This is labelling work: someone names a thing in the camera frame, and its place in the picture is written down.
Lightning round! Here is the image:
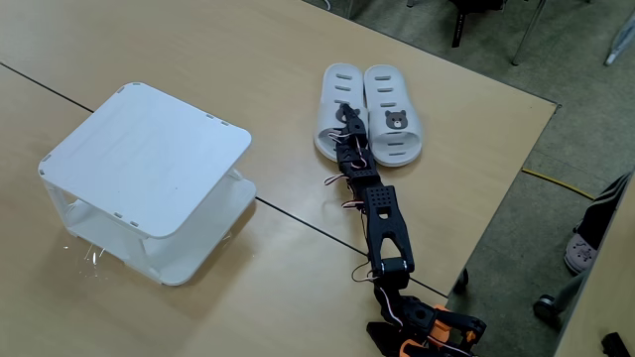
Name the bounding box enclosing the white bear slipper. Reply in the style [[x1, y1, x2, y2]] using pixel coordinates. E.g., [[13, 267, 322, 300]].
[[313, 61, 371, 163], [363, 63, 424, 169]]

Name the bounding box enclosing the white two-tier plastic box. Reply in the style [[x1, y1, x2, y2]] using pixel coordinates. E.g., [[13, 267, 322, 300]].
[[38, 81, 258, 288]]

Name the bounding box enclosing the black chair base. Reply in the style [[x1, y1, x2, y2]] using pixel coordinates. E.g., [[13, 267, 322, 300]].
[[448, 0, 507, 50]]

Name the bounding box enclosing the black caster wheel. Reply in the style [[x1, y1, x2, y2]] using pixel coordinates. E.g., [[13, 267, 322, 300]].
[[451, 267, 470, 295], [533, 294, 560, 321]]

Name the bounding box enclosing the orange black table clamp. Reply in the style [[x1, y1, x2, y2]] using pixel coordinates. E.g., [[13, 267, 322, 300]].
[[399, 304, 487, 357]]

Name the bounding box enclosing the metal furniture leg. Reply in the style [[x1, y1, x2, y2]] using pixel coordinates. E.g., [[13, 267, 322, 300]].
[[510, 0, 550, 67]]

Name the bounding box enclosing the person's shoe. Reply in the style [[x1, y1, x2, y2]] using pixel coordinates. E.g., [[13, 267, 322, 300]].
[[564, 232, 599, 277]]

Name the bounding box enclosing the small black object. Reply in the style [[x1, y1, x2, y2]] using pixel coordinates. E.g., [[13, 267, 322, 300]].
[[600, 331, 632, 357]]

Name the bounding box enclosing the yellow floor cable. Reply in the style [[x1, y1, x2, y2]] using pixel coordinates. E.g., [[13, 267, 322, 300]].
[[520, 167, 596, 202]]

